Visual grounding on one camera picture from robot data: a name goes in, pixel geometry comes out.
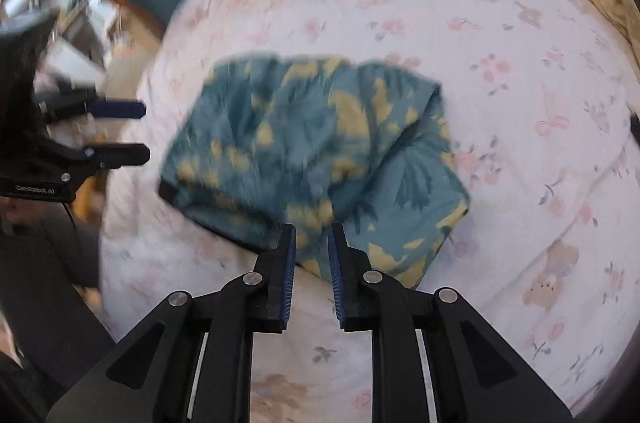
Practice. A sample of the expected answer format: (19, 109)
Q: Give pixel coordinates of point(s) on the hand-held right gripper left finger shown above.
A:
(287, 273)

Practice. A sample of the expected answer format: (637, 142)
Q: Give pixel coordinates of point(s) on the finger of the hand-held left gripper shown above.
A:
(125, 155)
(117, 109)

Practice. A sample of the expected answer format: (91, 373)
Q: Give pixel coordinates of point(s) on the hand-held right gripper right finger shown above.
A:
(335, 275)

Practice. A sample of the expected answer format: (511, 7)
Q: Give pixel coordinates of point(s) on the teal yellow leaf print pants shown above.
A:
(320, 153)

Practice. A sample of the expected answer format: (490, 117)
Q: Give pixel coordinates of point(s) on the white floral bed blanket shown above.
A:
(500, 103)

